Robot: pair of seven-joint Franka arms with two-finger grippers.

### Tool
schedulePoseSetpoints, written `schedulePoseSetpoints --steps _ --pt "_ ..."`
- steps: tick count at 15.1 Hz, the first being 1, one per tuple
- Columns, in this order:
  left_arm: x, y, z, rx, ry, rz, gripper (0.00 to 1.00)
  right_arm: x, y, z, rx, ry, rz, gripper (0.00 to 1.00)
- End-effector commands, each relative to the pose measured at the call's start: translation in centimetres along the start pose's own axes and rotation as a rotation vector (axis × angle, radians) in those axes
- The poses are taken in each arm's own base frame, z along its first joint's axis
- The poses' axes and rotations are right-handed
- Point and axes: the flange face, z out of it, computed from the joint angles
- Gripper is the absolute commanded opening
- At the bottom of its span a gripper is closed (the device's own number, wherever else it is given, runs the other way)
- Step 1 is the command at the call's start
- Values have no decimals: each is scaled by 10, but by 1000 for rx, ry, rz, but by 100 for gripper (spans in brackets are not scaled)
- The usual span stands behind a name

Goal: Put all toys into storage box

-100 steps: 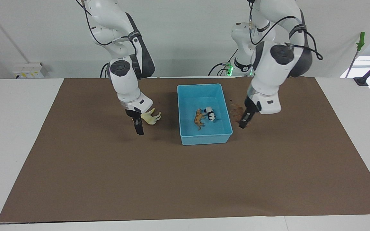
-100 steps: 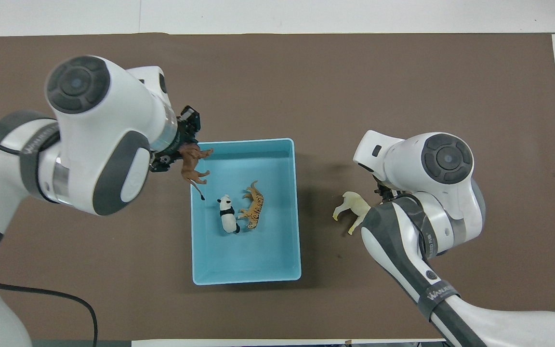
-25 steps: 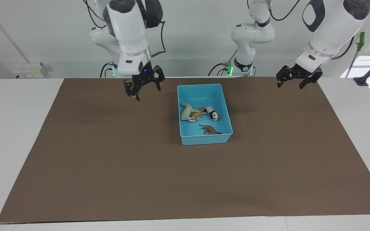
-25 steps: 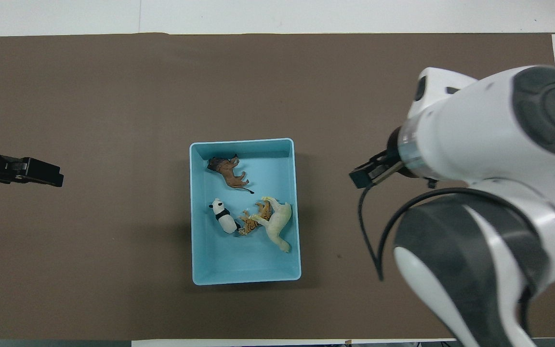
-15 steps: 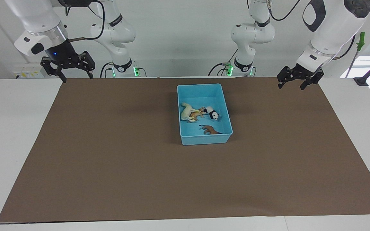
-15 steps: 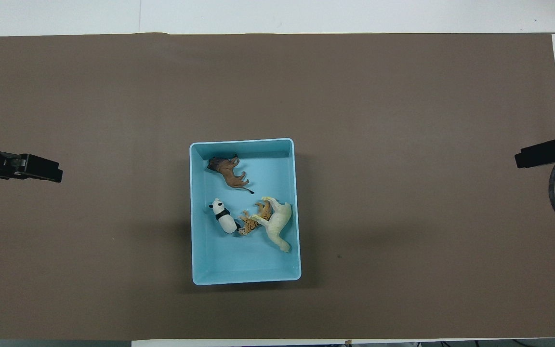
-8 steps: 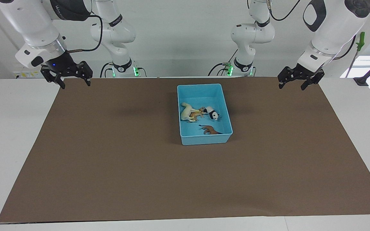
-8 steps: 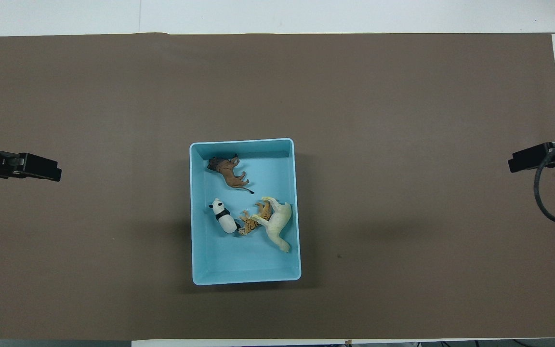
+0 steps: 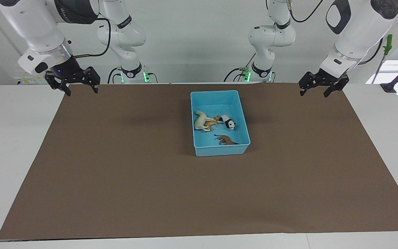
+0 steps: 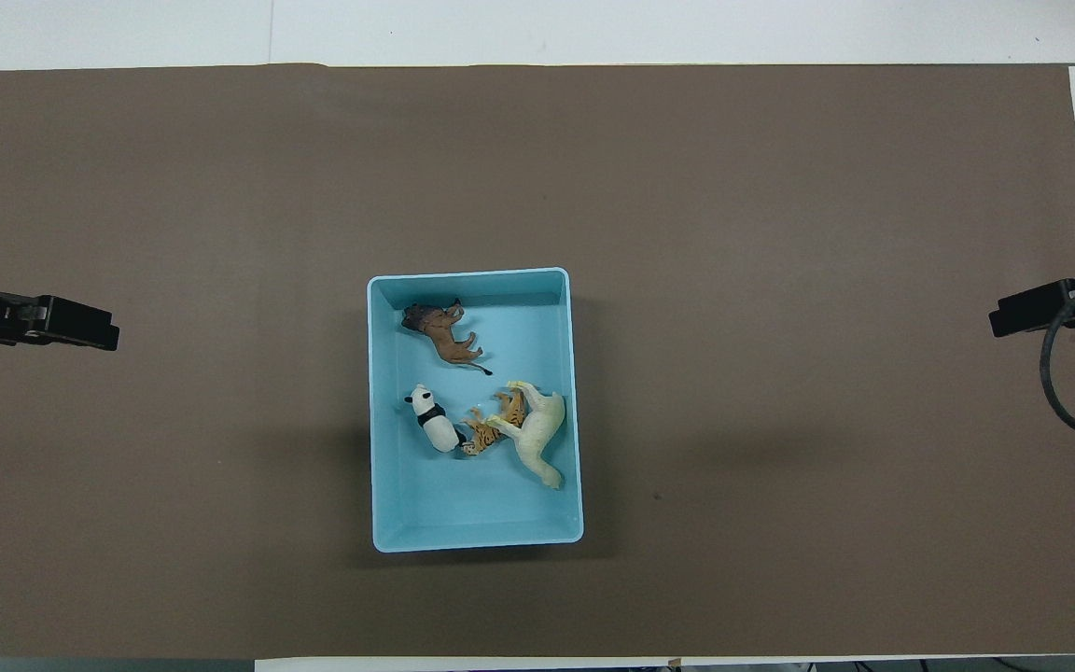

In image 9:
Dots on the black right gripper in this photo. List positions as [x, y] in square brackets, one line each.
[67, 71]

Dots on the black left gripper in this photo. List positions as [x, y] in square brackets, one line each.
[327, 77]

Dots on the black and white panda toy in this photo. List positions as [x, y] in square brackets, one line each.
[229, 122]

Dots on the brown lion toy figure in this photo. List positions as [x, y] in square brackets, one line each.
[227, 140]

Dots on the orange striped tiger toy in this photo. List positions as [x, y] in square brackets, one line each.
[212, 122]

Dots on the cream white llama toy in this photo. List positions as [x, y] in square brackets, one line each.
[200, 121]

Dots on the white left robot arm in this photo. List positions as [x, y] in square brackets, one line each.
[358, 27]

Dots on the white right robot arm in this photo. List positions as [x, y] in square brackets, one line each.
[36, 27]

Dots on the light blue plastic storage box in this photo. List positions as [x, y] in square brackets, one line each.
[219, 150]

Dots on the white power strip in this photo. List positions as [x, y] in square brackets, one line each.
[28, 80]

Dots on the brown paper table mat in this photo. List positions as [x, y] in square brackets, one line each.
[150, 190]

